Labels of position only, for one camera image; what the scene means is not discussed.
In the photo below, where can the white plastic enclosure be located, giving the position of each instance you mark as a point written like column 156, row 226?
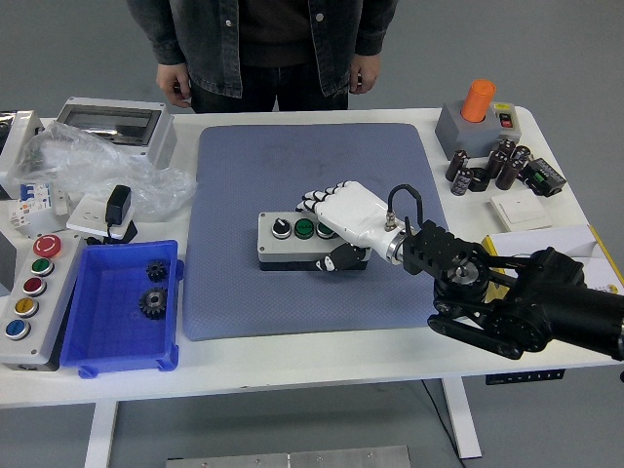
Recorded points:
column 19, row 136

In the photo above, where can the white table leg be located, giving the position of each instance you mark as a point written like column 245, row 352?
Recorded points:
column 101, row 434
column 463, row 419

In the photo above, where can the grey block base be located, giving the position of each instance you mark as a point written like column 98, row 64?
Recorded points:
column 463, row 136

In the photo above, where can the white wall switch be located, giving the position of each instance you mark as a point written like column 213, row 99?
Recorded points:
column 520, row 210

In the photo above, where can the black capacitor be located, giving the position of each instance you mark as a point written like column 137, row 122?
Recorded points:
column 507, row 146
column 497, row 165
column 459, row 165
column 521, row 155
column 509, row 175
column 462, row 183

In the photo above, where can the white red rocker switch box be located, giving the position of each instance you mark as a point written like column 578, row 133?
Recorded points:
column 507, row 122

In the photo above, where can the small black gear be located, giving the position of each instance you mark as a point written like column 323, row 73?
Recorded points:
column 157, row 271

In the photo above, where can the black table control panel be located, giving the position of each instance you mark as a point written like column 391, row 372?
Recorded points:
column 524, row 377

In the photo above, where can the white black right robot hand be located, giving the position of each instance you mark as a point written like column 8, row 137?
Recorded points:
column 356, row 214

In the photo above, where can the black module green terminal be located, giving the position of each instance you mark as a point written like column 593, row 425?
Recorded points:
column 546, row 176

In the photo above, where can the person's right hand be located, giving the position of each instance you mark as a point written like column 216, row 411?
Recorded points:
column 170, row 83

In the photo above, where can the yellow white carton box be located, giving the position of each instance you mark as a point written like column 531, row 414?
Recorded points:
column 560, row 240

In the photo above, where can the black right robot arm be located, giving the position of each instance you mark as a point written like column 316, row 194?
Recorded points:
column 536, row 302

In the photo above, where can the clear plastic bag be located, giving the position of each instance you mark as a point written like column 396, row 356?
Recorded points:
column 97, row 161

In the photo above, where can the white wall socket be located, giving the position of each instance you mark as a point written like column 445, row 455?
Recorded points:
column 85, row 214

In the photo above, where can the grey distribution box clear lid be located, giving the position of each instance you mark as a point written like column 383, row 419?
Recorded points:
column 161, row 141

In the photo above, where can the white circuit breaker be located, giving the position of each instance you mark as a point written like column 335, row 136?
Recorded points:
column 31, row 202

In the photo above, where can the grey four-control button box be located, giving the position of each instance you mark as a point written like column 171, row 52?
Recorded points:
column 278, row 246

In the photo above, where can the grey five-button control box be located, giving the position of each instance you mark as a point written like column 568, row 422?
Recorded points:
column 46, row 302

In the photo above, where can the orange cylinder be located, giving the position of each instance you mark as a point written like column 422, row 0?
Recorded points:
column 479, row 100

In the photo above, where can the black power adapter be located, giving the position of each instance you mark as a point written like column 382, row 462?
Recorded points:
column 119, row 202

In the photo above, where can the blue plastic bin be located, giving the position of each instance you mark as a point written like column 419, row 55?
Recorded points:
column 107, row 317

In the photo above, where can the blue-grey padded mat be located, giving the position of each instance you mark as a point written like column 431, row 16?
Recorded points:
column 244, row 161

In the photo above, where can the person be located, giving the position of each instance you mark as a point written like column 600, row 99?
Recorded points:
column 273, row 44

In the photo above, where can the large black gear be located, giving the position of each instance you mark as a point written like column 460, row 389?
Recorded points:
column 153, row 303

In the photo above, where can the person's left hand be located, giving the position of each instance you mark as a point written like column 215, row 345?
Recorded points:
column 368, row 73

